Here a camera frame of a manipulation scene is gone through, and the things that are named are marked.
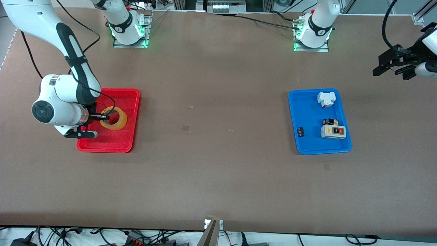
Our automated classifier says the thin grey cable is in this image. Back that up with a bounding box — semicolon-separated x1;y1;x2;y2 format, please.
150;10;170;26

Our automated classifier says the yellowish clear tape roll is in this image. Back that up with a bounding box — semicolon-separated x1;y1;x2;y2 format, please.
100;106;128;131

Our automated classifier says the orange connector block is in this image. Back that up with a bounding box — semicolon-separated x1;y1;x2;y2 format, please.
124;231;151;245

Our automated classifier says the grey metal equipment frame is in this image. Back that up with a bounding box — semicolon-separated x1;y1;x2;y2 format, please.
172;0;273;14

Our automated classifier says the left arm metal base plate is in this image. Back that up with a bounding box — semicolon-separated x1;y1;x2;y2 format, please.
294;19;330;53

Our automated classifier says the blue plastic tray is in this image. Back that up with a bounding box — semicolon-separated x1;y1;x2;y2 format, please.
288;88;353;155

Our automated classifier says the grey push button switch box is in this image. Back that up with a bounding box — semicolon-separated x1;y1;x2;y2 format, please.
320;125;347;140

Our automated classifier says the black looped floor cable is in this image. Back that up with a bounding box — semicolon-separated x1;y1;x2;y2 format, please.
345;234;378;245

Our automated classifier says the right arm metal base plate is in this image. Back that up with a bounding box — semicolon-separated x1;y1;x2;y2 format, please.
113;10;151;49

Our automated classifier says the aluminium profile post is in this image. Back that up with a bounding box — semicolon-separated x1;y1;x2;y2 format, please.
197;219;224;246

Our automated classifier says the black power adapter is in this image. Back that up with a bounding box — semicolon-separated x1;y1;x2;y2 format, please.
10;236;38;246

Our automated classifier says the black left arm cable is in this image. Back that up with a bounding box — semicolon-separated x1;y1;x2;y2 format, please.
381;0;410;57

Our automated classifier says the red plastic tray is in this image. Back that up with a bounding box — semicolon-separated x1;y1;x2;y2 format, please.
76;88;141;153

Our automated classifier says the white plug adapter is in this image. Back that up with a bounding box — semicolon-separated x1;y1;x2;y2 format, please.
317;92;337;109

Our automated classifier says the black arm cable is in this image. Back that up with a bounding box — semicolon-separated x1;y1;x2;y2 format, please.
381;0;410;57
20;0;116;118

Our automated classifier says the black cable on table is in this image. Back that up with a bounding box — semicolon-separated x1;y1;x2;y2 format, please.
237;14;298;29

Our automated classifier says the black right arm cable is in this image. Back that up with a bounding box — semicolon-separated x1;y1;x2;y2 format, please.
20;0;116;118

